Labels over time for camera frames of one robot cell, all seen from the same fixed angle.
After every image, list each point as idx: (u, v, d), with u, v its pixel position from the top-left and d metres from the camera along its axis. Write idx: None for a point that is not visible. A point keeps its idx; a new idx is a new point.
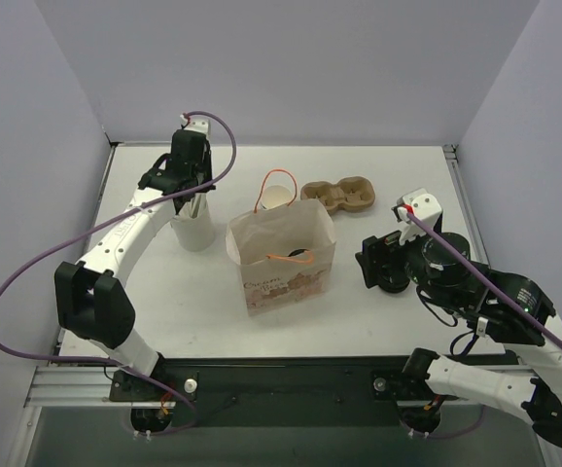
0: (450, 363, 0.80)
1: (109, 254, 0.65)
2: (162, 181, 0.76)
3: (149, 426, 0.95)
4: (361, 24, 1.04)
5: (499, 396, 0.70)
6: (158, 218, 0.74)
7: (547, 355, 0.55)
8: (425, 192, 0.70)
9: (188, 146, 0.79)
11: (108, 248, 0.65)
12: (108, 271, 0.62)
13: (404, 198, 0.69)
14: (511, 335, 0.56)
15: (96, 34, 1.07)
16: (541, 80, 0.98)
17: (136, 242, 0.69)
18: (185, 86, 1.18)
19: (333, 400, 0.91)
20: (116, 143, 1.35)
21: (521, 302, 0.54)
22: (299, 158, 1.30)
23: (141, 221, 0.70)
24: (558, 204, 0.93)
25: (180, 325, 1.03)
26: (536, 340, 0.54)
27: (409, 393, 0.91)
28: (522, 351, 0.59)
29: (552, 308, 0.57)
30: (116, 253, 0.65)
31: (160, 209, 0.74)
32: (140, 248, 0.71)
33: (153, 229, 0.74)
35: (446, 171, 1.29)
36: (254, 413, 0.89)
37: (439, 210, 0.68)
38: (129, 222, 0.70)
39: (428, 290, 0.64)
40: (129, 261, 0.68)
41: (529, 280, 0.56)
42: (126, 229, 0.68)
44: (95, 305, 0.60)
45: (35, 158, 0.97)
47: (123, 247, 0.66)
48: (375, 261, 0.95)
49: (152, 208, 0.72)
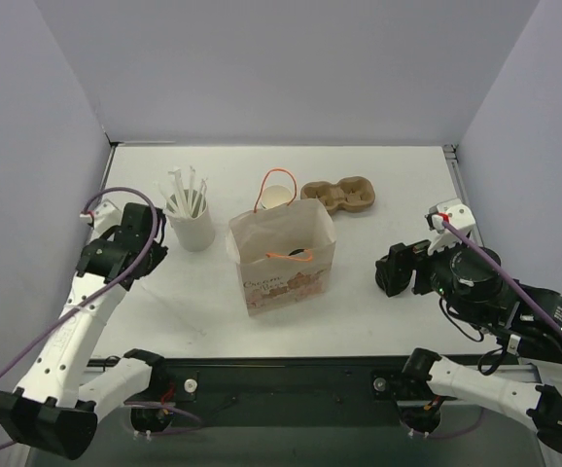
0: (453, 366, 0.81)
1: (51, 374, 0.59)
2: (105, 260, 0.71)
3: (148, 426, 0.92)
4: (362, 24, 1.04)
5: (503, 401, 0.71)
6: (106, 307, 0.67)
7: None
8: (460, 202, 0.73)
9: (140, 217, 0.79)
11: (49, 366, 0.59)
12: (51, 398, 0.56)
13: (439, 207, 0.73)
14: (544, 353, 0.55)
15: (95, 33, 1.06)
16: (541, 81, 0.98)
17: (81, 349, 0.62)
18: (185, 86, 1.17)
19: (333, 400, 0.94)
20: (115, 143, 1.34)
21: (558, 321, 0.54)
22: (299, 158, 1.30)
23: (82, 323, 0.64)
24: (558, 205, 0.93)
25: (181, 326, 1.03)
26: None
27: (409, 393, 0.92)
28: (548, 368, 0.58)
29: None
30: (56, 371, 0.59)
31: (104, 302, 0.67)
32: (90, 348, 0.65)
33: (101, 321, 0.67)
35: (446, 171, 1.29)
36: (254, 413, 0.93)
37: (472, 223, 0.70)
38: (67, 329, 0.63)
39: (455, 305, 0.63)
40: (80, 368, 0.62)
41: None
42: (65, 339, 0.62)
44: (45, 433, 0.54)
45: (35, 159, 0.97)
47: (66, 364, 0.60)
48: (401, 269, 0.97)
49: (94, 303, 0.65)
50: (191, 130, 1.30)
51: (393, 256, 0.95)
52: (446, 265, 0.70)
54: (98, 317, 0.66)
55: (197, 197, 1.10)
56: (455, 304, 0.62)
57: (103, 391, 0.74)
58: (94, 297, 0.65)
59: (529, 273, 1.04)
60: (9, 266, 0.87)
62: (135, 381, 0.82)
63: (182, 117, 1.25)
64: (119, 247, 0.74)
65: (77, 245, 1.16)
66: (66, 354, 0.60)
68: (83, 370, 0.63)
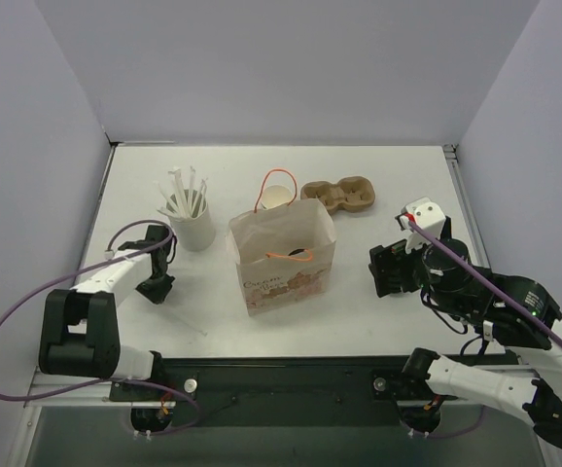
0: (450, 363, 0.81)
1: (100, 283, 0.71)
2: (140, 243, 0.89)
3: (149, 426, 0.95)
4: (361, 25, 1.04)
5: (500, 397, 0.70)
6: (140, 270, 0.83)
7: (554, 359, 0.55)
8: (429, 200, 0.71)
9: (161, 228, 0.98)
11: (99, 279, 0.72)
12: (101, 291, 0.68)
13: (406, 208, 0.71)
14: (518, 339, 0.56)
15: (95, 34, 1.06)
16: (541, 79, 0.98)
17: (122, 279, 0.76)
18: (186, 87, 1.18)
19: (333, 400, 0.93)
20: (116, 143, 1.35)
21: (529, 305, 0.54)
22: (299, 158, 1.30)
23: (125, 265, 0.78)
24: (558, 204, 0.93)
25: (181, 325, 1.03)
26: (543, 342, 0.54)
27: (409, 393, 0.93)
28: (529, 355, 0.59)
29: (558, 312, 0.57)
30: (107, 283, 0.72)
31: (142, 260, 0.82)
32: (123, 291, 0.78)
33: (135, 279, 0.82)
35: (446, 171, 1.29)
36: (254, 414, 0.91)
37: (442, 219, 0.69)
38: (115, 266, 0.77)
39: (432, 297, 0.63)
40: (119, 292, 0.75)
41: (535, 283, 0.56)
42: (113, 269, 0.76)
44: (90, 326, 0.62)
45: (36, 159, 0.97)
47: (114, 279, 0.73)
48: (384, 269, 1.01)
49: (136, 257, 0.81)
50: (191, 130, 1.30)
51: (372, 259, 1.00)
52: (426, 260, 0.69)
54: (135, 269, 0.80)
55: (197, 197, 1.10)
56: (432, 295, 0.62)
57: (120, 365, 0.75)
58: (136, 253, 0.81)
59: (528, 273, 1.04)
60: (10, 264, 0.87)
62: (136, 369, 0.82)
63: (181, 116, 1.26)
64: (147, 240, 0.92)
65: (78, 244, 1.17)
66: (114, 275, 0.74)
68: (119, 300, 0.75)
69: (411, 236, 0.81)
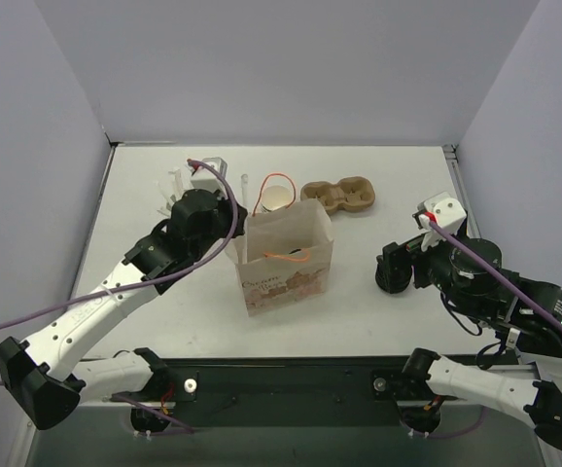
0: (451, 365, 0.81)
1: (55, 341, 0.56)
2: (151, 260, 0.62)
3: (149, 426, 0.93)
4: (361, 24, 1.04)
5: (501, 398, 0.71)
6: (134, 302, 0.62)
7: None
8: (448, 196, 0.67)
9: (185, 223, 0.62)
11: (57, 333, 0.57)
12: (44, 366, 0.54)
13: (426, 204, 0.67)
14: (543, 345, 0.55)
15: (95, 31, 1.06)
16: (542, 79, 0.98)
17: (93, 331, 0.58)
18: (186, 86, 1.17)
19: (333, 399, 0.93)
20: (115, 143, 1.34)
21: (558, 314, 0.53)
22: (300, 158, 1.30)
23: (105, 306, 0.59)
24: (558, 205, 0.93)
25: (181, 325, 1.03)
26: None
27: (409, 393, 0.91)
28: (545, 362, 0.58)
29: None
30: (63, 342, 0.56)
31: (135, 297, 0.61)
32: (100, 334, 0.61)
33: (123, 312, 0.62)
35: (446, 171, 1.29)
36: (255, 414, 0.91)
37: (462, 217, 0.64)
38: (92, 305, 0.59)
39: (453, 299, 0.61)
40: (85, 346, 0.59)
41: None
42: (87, 313, 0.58)
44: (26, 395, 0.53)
45: (35, 157, 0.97)
47: (74, 339, 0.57)
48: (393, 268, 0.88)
49: (123, 294, 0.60)
50: (191, 130, 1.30)
51: None
52: (446, 261, 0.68)
54: (121, 309, 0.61)
55: None
56: (453, 297, 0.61)
57: (98, 375, 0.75)
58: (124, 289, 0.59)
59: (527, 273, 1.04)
60: (10, 263, 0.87)
62: (130, 380, 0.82)
63: (181, 116, 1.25)
64: (166, 248, 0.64)
65: (78, 244, 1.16)
66: (79, 328, 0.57)
68: (87, 348, 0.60)
69: (431, 233, 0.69)
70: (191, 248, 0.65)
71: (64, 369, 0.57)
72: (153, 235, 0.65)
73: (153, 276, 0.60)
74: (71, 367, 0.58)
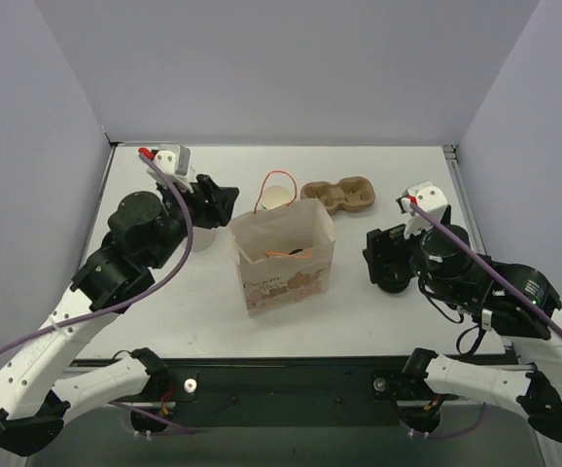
0: (448, 362, 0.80)
1: (10, 385, 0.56)
2: (102, 281, 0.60)
3: (148, 426, 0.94)
4: (360, 24, 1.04)
5: (494, 391, 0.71)
6: (88, 330, 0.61)
7: (551, 348, 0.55)
8: (431, 184, 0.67)
9: (126, 238, 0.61)
11: (12, 375, 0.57)
12: (2, 412, 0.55)
13: (408, 191, 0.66)
14: (516, 327, 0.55)
15: (95, 33, 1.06)
16: (541, 78, 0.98)
17: (47, 370, 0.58)
18: (185, 86, 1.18)
19: (333, 400, 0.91)
20: (115, 143, 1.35)
21: (529, 293, 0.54)
22: (299, 159, 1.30)
23: (54, 343, 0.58)
24: (557, 203, 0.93)
25: (181, 325, 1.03)
26: (542, 332, 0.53)
27: (409, 393, 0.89)
28: (526, 345, 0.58)
29: (558, 301, 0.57)
30: (17, 385, 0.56)
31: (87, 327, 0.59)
32: (62, 366, 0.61)
33: (81, 341, 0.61)
35: (446, 171, 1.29)
36: (254, 413, 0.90)
37: (444, 204, 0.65)
38: (42, 343, 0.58)
39: (431, 284, 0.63)
40: (46, 382, 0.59)
41: (536, 270, 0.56)
42: (37, 353, 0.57)
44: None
45: (35, 157, 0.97)
47: (27, 379, 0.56)
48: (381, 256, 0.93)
49: (73, 327, 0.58)
50: (191, 130, 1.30)
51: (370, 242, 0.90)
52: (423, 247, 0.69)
54: (74, 341, 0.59)
55: None
56: (431, 282, 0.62)
57: (86, 392, 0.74)
58: (71, 323, 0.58)
59: None
60: (9, 262, 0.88)
62: (126, 387, 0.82)
63: (181, 116, 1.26)
64: (117, 266, 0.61)
65: (78, 244, 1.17)
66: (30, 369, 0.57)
68: (51, 381, 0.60)
69: (411, 222, 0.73)
70: (142, 260, 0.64)
71: (29, 407, 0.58)
72: (103, 251, 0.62)
73: (102, 305, 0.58)
74: (39, 403, 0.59)
